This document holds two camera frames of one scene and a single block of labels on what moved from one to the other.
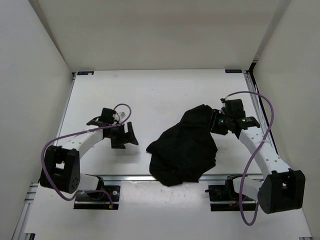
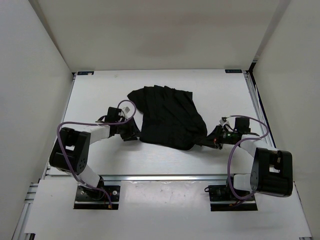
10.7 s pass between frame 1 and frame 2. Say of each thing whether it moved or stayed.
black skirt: moved
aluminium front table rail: stayed
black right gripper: moved
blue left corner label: stayed
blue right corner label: stayed
